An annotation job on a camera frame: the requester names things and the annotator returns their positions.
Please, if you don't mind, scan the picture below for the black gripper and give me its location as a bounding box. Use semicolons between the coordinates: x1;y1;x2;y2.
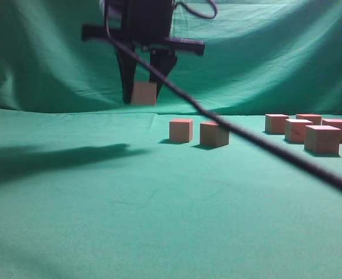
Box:
81;1;205;103

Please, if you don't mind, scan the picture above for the left-column wooden cube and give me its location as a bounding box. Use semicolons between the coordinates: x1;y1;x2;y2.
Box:
169;119;194;143
304;125;341;155
264;114;289;134
131;81;157;106

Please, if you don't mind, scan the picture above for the white-topped marked wooden cube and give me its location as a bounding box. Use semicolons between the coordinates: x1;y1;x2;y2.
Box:
285;119;313;144

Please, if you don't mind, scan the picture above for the green cloth backdrop and cover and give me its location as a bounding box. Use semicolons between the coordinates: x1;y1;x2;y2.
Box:
0;1;342;278

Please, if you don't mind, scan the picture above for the far right-column wooden cube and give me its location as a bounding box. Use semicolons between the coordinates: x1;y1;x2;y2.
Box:
296;113;322;125

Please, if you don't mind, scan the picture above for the right-column wooden cube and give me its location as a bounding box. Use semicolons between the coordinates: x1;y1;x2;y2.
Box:
296;113;322;125
322;119;342;143

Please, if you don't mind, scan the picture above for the black cable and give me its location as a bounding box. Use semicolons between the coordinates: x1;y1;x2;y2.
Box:
102;0;342;201

